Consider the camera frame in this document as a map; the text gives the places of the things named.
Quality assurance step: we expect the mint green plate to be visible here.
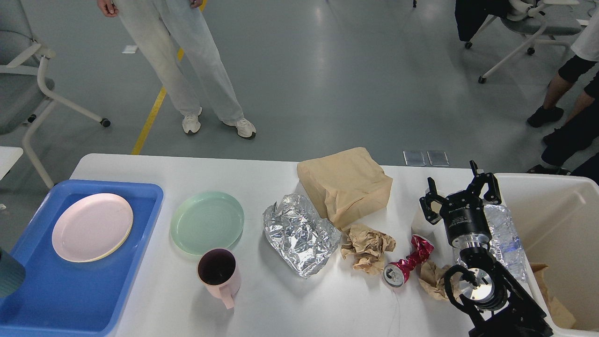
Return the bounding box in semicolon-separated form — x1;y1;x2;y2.
170;191;245;256

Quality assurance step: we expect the teal mug yellow inside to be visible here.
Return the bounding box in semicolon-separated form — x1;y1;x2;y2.
0;249;26;297

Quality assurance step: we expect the grey office chair left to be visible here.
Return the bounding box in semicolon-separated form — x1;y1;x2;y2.
0;0;111;189

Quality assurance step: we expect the white paper cup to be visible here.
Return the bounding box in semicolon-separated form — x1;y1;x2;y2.
411;201;445;245

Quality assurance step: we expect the white waste bin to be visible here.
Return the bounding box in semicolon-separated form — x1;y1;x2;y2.
497;173;599;337

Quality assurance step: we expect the seated person in black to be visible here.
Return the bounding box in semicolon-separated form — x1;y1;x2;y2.
527;11;599;182

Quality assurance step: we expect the crumpled brown paper ball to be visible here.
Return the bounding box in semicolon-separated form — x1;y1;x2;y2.
341;223;396;275

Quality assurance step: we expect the grey office chair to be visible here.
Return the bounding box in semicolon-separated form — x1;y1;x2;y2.
0;0;111;189
478;0;583;84

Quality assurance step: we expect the grey office chair right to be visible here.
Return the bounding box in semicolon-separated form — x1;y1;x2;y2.
478;0;583;84

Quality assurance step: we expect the pink plate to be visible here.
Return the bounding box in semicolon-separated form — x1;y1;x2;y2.
51;193;133;263

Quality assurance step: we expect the crushed clear plastic bottle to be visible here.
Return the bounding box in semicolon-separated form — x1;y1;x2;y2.
482;205;528;284

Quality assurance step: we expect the person in light trousers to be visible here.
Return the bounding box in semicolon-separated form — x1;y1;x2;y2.
97;0;257;140

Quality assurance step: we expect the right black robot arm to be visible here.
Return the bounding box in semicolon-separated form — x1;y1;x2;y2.
420;161;553;337

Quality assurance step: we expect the blue plastic tray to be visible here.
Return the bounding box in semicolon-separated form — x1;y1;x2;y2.
0;180;163;337

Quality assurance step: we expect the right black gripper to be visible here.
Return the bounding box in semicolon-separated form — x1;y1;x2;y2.
419;160;502;248

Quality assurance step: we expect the black jacket on chair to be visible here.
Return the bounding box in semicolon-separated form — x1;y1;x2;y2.
455;0;511;42

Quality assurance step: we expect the brown paper bag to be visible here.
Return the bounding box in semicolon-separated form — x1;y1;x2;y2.
297;147;392;231

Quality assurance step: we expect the crumpled aluminium foil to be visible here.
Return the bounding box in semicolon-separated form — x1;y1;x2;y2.
263;193;342;279

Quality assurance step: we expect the brown paper in bin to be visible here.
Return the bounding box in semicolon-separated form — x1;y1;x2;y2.
530;263;576;329

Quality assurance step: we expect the pink mug dark inside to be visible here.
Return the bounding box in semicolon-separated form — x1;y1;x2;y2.
197;248;241;309

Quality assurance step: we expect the crushed red can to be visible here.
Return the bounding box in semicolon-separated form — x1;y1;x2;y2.
382;234;434;288

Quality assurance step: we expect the white side table edge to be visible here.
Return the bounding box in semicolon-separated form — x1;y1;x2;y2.
0;147;24;180

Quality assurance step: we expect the small crumpled brown paper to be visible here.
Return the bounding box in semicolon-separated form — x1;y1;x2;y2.
419;260;452;301

